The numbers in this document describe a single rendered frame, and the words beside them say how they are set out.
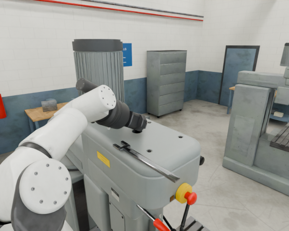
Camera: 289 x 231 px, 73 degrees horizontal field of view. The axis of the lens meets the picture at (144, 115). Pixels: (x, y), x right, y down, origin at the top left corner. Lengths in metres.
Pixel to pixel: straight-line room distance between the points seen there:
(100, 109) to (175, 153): 0.25
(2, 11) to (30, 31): 0.51
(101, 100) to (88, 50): 0.33
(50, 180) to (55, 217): 0.05
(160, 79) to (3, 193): 5.56
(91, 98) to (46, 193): 0.25
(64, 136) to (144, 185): 0.27
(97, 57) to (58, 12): 4.29
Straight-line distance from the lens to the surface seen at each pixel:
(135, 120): 0.63
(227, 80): 7.75
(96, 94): 0.48
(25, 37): 4.81
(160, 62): 5.73
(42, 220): 0.33
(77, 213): 1.28
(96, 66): 0.78
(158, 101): 5.93
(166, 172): 0.50
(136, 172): 0.57
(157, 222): 0.64
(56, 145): 0.38
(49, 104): 4.46
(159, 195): 0.59
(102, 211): 0.98
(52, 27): 4.95
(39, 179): 0.32
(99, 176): 0.85
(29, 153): 0.36
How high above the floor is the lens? 2.19
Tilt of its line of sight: 20 degrees down
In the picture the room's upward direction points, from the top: straight up
